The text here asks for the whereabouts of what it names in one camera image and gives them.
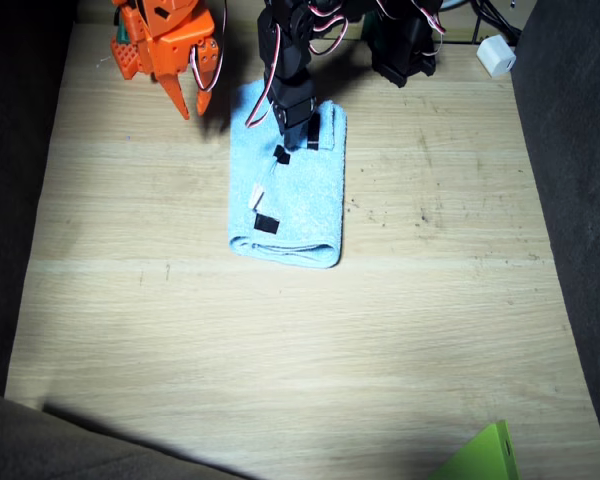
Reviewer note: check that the light blue towel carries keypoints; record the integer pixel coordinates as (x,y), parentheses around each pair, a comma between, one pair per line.
(305,200)

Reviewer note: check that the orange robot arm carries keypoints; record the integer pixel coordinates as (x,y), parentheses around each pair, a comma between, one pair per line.
(127,60)

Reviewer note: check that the green table clamp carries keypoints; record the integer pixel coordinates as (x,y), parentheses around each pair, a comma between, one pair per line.
(367,30)
(120,35)

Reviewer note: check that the dark grey foam panel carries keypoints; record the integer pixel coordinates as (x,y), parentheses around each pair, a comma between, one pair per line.
(15,150)
(55,445)
(575,200)

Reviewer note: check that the thin black metal rod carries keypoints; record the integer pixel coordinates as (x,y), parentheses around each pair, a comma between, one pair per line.
(475,22)

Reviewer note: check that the white cube power adapter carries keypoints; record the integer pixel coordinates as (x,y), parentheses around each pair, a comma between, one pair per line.
(496,56)

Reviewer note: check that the lime green plastic wedge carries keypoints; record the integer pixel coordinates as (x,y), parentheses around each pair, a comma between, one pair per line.
(485,455)

